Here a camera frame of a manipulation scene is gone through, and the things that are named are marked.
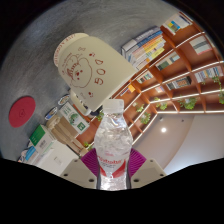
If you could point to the wooden wall shelf unit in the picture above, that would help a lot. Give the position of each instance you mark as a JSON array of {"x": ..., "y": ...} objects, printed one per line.
[{"x": 186, "y": 83}]

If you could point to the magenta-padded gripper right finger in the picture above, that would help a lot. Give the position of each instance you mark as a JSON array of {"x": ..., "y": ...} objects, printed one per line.
[{"x": 146, "y": 171}]

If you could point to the recessed ceiling spotlight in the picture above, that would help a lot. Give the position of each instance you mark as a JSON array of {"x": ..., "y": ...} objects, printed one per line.
[{"x": 163, "y": 130}]

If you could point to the flat round red coaster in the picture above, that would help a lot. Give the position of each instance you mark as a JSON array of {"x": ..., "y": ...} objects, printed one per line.
[{"x": 21, "y": 111}]

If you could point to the wooden artist mannequin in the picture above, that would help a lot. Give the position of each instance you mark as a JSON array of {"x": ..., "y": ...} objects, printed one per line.
[{"x": 63, "y": 130}]

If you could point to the clear plastic water bottle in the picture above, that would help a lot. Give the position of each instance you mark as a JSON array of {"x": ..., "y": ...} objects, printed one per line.
[{"x": 112, "y": 146}]

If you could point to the round printed badge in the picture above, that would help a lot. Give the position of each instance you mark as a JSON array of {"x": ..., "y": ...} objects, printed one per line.
[
  {"x": 64, "y": 99},
  {"x": 51, "y": 113}
]

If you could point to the tall white green carton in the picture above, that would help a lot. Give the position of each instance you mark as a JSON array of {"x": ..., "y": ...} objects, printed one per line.
[{"x": 75, "y": 118}]

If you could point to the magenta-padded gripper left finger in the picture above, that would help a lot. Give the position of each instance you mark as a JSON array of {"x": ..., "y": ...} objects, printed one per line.
[{"x": 80, "y": 171}]

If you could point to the cream mug with bear print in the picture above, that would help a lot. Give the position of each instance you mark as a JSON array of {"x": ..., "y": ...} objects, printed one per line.
[{"x": 93, "y": 66}]

